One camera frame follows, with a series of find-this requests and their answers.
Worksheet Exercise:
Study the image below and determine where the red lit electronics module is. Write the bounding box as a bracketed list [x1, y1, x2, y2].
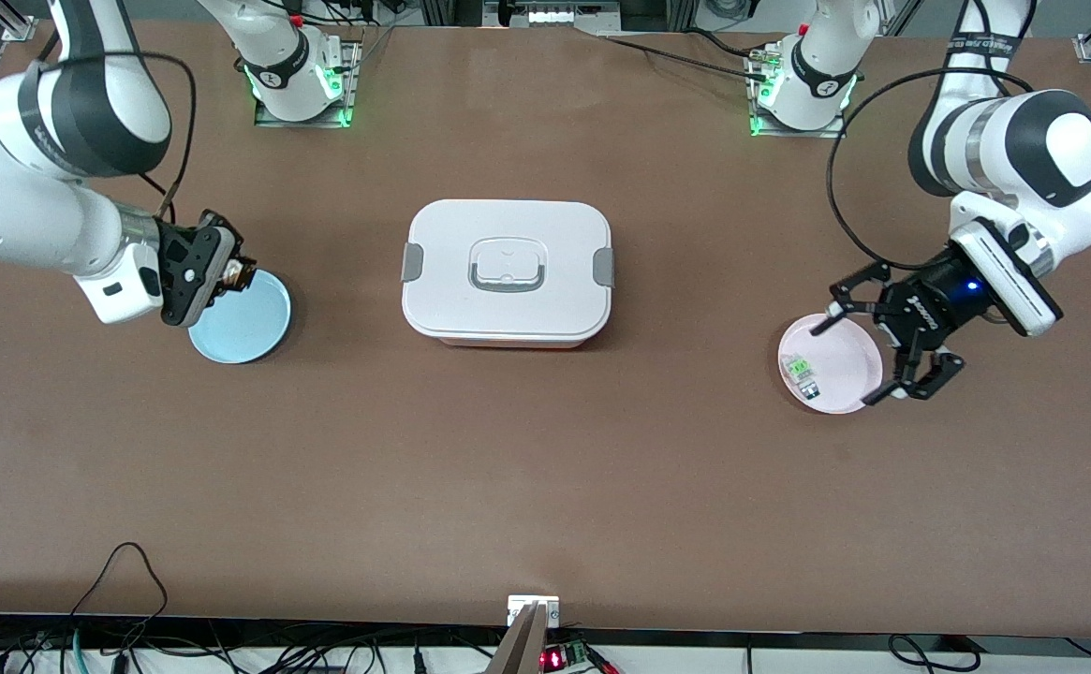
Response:
[540, 640, 595, 671]

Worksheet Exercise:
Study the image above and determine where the pale pink round plate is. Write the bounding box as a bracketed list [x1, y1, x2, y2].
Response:
[777, 313, 884, 416]

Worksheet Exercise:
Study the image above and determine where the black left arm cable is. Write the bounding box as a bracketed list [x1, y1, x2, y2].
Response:
[826, 66, 1035, 272]

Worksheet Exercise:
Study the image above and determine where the black cable loop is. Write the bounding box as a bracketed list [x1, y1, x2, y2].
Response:
[887, 634, 981, 673]

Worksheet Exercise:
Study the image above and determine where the black cable on table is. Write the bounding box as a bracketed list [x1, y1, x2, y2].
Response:
[592, 31, 773, 81]

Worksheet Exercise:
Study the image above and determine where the light blue round plate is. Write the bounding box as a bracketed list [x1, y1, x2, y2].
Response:
[188, 270, 292, 365]

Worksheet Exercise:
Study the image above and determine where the small white bracket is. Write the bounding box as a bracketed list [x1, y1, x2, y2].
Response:
[508, 595, 561, 628]

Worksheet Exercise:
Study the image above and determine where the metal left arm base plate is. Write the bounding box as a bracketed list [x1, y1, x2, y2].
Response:
[747, 47, 848, 139]

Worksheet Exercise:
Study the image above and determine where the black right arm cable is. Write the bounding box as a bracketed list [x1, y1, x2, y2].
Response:
[35, 51, 199, 224]

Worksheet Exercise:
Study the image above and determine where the thin black looped cable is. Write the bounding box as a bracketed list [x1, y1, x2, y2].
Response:
[70, 541, 170, 624]

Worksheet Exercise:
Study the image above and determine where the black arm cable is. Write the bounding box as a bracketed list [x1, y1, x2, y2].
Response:
[35, 51, 199, 224]
[826, 66, 1035, 272]

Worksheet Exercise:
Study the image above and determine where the green and white switch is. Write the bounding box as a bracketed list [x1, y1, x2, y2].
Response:
[784, 354, 824, 401]

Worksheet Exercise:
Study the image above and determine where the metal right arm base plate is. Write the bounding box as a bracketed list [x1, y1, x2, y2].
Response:
[255, 37, 364, 129]

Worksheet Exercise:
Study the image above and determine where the white power strip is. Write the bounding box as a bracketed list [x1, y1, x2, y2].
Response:
[526, 0, 621, 27]

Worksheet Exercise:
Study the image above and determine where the white lidded pink lunch box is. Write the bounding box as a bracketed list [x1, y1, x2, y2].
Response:
[401, 198, 617, 350]

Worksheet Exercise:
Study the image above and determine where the grey metal post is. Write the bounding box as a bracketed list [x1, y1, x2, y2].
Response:
[487, 602, 551, 674]

